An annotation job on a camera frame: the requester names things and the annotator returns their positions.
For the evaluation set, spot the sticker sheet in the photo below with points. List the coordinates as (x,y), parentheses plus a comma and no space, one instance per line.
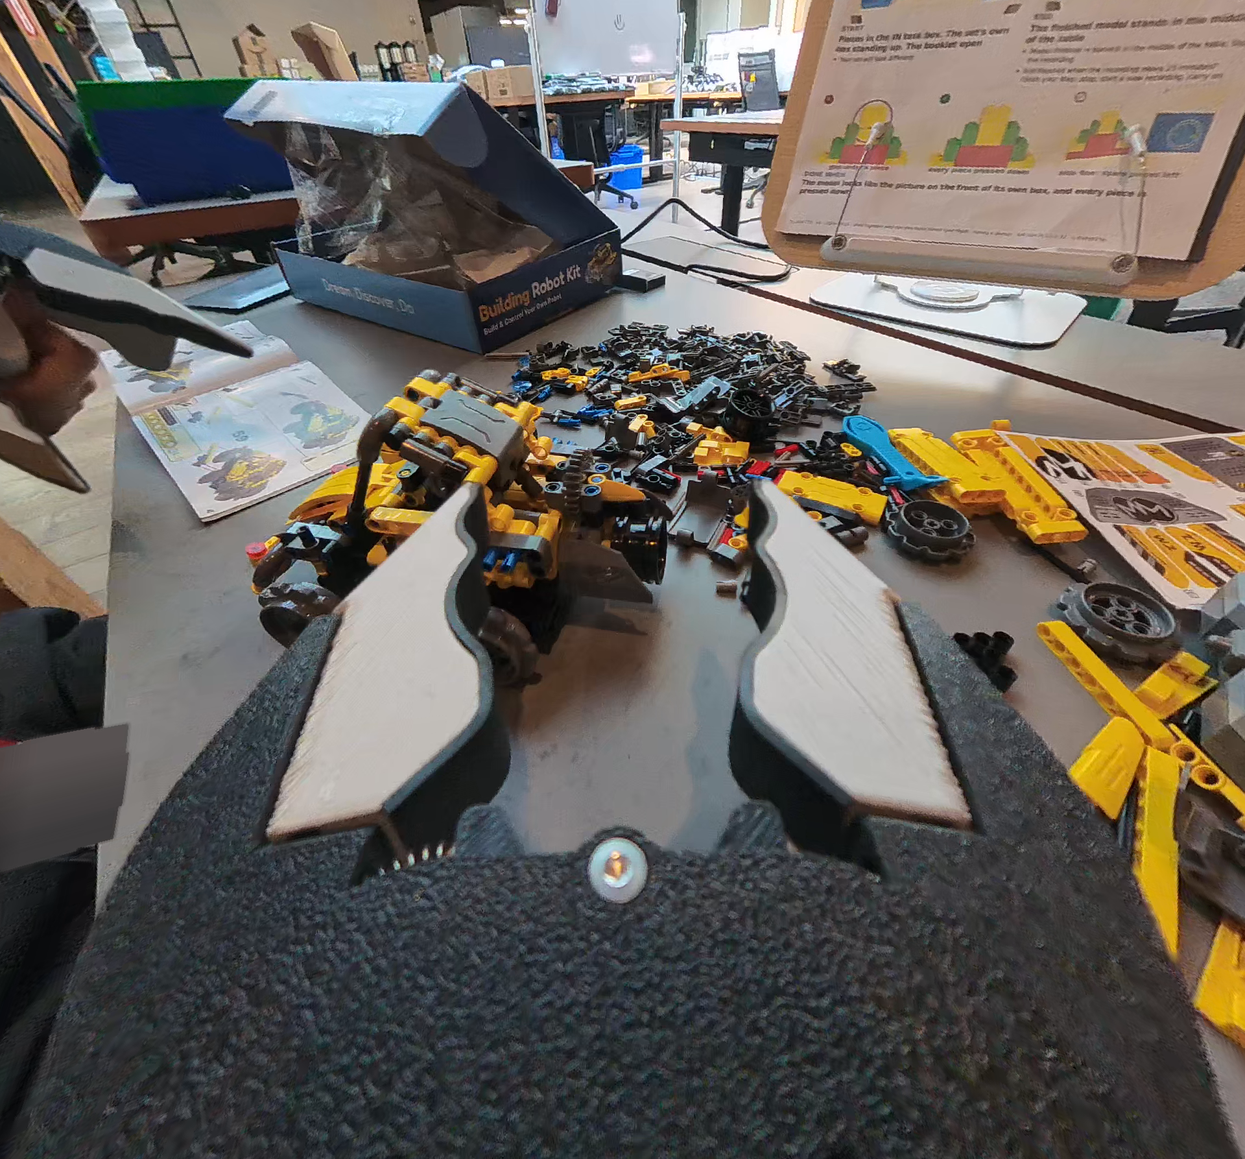
(1138,507)

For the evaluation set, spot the dark loose toy wheel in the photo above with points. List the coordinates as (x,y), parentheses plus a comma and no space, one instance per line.
(929,529)

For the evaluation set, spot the clear plastic bag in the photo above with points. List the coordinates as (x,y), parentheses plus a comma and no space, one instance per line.
(408,196)

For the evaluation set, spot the blue and green crate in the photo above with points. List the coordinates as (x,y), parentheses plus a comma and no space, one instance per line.
(175,147)

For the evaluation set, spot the blue cardboard kit box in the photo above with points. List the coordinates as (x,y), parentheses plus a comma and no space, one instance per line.
(544,292)

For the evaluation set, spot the person's black clothing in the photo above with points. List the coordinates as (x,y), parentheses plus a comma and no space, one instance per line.
(48,673)

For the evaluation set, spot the printed instruction sheet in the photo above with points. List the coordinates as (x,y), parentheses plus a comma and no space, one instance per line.
(1021,60)

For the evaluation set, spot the black connector cluster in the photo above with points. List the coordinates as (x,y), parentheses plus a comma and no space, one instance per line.
(983,658)

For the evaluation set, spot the building instruction booklet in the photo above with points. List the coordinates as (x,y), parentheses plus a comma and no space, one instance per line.
(243,439)

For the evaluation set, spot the grey loose toy wheel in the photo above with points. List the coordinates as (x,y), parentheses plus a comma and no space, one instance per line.
(1117,619)

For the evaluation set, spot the large yellow beam assembly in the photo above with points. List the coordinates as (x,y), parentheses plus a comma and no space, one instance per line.
(991,487)

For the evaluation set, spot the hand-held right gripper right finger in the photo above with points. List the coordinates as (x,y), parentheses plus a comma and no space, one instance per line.
(846,691)

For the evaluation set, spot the black flat pad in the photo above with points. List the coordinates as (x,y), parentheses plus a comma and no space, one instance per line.
(238,288)

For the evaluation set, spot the yellow toy brick vehicle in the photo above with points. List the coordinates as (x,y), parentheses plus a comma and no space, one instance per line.
(467,439)

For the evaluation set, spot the small black adapter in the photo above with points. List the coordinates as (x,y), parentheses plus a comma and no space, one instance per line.
(643,280)

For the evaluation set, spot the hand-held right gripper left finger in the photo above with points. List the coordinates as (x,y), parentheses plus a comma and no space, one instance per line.
(388,701)

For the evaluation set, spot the grey battery box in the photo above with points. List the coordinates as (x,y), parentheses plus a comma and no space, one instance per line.
(1228,614)

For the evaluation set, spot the blue brick separator tool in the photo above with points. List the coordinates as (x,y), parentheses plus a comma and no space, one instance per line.
(885,454)

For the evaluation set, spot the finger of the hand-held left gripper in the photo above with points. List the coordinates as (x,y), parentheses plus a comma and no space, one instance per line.
(39,448)
(116,303)

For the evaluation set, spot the person's left hand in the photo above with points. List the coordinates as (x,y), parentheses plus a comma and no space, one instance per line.
(48,371)

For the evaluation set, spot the blue bin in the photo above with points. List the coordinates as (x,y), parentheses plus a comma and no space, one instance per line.
(626,168)

